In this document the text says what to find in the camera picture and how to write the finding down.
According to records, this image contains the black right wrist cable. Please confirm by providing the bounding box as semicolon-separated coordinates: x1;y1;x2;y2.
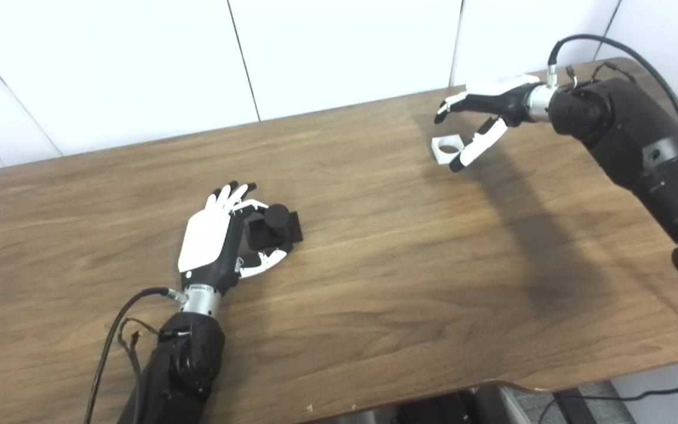
547;34;678;154

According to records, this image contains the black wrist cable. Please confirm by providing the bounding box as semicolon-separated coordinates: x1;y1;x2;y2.
83;287;188;424
547;34;678;154

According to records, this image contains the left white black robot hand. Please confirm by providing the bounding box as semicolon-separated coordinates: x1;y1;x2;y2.
178;181;293;295

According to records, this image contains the black floor cable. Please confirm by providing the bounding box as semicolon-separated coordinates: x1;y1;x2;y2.
536;365;678;424

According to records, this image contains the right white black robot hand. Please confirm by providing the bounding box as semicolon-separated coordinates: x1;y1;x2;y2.
433;74;543;173

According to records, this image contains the thin right arm wire bundle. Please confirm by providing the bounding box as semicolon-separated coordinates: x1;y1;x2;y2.
566;61;637;83

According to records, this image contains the thin arm wire bundle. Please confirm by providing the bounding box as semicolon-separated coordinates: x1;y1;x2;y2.
117;318;160;377
566;61;637;83

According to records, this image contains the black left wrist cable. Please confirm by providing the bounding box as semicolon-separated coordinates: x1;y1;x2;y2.
83;287;188;424

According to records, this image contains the white square piece with hole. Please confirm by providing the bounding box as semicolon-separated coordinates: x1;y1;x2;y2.
431;134;467;165

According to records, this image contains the black peg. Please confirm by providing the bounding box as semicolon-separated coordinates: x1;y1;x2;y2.
244;203;304;260

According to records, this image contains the thin left arm wire bundle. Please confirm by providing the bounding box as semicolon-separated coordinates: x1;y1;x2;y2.
117;318;160;377

